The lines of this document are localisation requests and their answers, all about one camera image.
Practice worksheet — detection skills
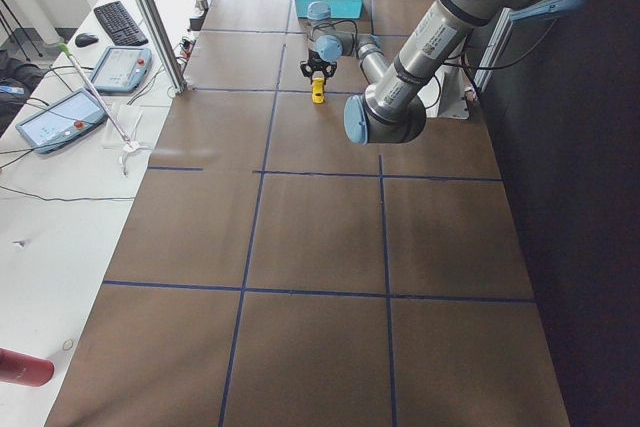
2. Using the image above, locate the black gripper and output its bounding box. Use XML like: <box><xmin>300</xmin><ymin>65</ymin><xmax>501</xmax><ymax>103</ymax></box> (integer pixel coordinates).
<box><xmin>307</xmin><ymin>49</ymin><xmax>325</xmax><ymax>72</ymax></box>

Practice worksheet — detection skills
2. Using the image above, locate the yellow beetle toy car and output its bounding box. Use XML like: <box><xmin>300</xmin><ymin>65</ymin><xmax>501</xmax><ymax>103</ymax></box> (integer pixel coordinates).
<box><xmin>311</xmin><ymin>77</ymin><xmax>326</xmax><ymax>104</ymax></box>

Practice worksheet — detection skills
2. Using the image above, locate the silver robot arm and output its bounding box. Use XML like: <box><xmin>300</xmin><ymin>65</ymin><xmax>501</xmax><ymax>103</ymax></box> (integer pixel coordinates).
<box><xmin>301</xmin><ymin>0</ymin><xmax>585</xmax><ymax>144</ymax></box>

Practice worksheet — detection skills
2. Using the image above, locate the small metal cup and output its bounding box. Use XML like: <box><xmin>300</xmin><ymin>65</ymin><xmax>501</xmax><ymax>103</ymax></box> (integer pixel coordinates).
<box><xmin>195</xmin><ymin>0</ymin><xmax>209</xmax><ymax>12</ymax></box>

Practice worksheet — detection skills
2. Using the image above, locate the black keyboard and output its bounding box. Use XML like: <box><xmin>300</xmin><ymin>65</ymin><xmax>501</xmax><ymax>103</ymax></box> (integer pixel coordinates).
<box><xmin>93</xmin><ymin>1</ymin><xmax>148</xmax><ymax>46</ymax></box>

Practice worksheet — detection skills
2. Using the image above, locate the far teach pendant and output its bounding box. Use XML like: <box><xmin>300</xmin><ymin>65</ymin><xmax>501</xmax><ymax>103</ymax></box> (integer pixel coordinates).
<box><xmin>90</xmin><ymin>46</ymin><xmax>152</xmax><ymax>95</ymax></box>

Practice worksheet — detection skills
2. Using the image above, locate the teach pendant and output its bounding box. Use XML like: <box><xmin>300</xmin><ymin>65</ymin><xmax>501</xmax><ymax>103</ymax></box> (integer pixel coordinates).
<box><xmin>90</xmin><ymin>46</ymin><xmax>152</xmax><ymax>95</ymax></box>
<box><xmin>16</xmin><ymin>89</ymin><xmax>107</xmax><ymax>155</ymax></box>

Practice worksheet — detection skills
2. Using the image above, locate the long metal rod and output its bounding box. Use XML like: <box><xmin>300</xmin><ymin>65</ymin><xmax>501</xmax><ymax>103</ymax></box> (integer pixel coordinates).
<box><xmin>59</xmin><ymin>43</ymin><xmax>147</xmax><ymax>177</ymax></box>

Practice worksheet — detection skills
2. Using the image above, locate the black computer mouse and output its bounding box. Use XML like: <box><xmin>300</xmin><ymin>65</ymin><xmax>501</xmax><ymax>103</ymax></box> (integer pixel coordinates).
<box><xmin>74</xmin><ymin>33</ymin><xmax>99</xmax><ymax>48</ymax></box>

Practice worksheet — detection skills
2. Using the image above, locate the near teach pendant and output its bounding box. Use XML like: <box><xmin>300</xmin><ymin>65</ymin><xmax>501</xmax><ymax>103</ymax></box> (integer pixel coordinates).
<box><xmin>16</xmin><ymin>89</ymin><xmax>107</xmax><ymax>155</ymax></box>

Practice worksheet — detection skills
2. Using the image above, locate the red cylinder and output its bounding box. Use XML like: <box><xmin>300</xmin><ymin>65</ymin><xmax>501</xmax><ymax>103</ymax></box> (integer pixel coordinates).
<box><xmin>0</xmin><ymin>349</ymin><xmax>55</xmax><ymax>387</ymax></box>

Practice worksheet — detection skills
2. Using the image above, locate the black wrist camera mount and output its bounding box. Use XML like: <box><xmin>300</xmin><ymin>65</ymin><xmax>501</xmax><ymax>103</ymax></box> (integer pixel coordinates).
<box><xmin>299</xmin><ymin>60</ymin><xmax>337</xmax><ymax>81</ymax></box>

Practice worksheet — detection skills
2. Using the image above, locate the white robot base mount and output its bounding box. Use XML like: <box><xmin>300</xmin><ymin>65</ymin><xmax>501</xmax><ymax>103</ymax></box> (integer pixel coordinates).
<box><xmin>425</xmin><ymin>66</ymin><xmax>470</xmax><ymax>120</ymax></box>

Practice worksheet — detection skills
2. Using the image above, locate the aluminium frame post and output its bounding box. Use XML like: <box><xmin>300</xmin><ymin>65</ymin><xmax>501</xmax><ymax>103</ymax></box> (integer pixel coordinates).
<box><xmin>135</xmin><ymin>0</ymin><xmax>187</xmax><ymax>95</ymax></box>

